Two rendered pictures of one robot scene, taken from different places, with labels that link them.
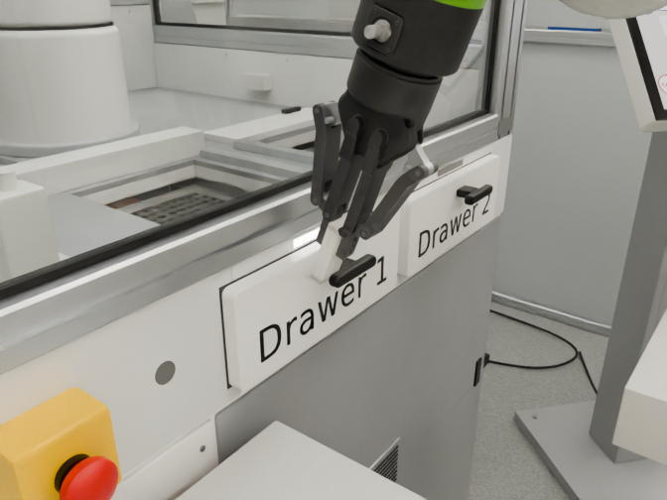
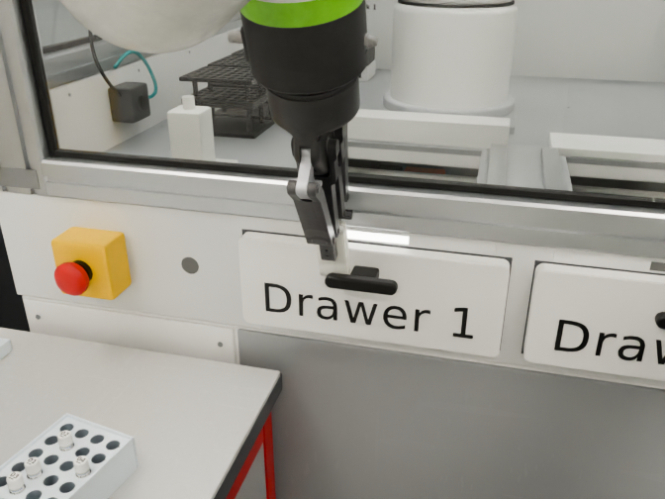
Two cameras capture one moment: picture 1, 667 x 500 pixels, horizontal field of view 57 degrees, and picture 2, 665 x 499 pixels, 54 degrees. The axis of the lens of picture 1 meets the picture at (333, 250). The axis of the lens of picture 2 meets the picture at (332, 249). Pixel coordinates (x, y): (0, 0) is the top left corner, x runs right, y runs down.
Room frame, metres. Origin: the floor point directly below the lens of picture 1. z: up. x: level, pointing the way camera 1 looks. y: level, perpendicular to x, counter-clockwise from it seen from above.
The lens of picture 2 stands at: (0.34, -0.55, 1.22)
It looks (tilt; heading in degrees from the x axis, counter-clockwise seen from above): 26 degrees down; 67
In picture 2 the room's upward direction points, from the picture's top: straight up
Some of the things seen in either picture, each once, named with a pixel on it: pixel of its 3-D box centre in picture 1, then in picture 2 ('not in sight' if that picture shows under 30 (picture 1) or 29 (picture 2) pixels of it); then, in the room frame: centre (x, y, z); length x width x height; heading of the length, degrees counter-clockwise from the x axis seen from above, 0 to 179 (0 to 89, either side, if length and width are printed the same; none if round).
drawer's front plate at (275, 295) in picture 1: (325, 287); (367, 293); (0.61, 0.01, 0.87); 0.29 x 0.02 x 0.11; 143
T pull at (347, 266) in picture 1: (343, 267); (363, 278); (0.59, -0.01, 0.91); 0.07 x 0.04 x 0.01; 143
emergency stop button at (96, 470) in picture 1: (85, 482); (74, 276); (0.32, 0.17, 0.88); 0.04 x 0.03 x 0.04; 143
